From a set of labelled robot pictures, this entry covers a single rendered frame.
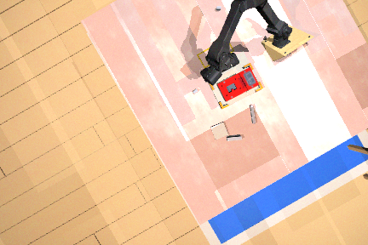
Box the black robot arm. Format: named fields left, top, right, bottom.
left=204, top=0, right=293, bottom=86

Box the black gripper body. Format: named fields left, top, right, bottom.
left=200, top=53, right=239, bottom=78

